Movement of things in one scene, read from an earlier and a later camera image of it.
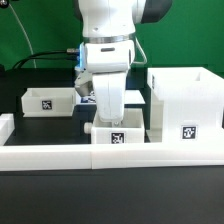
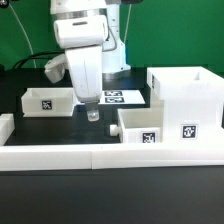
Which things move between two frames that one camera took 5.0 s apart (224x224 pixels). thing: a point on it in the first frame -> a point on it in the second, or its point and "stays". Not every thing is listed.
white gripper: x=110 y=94 -> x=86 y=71
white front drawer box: x=129 y=130 -> x=139 y=125
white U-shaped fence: x=52 y=157 stays
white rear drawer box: x=48 y=102 stays
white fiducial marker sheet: x=131 y=97 stays
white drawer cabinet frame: x=186 y=105 stays
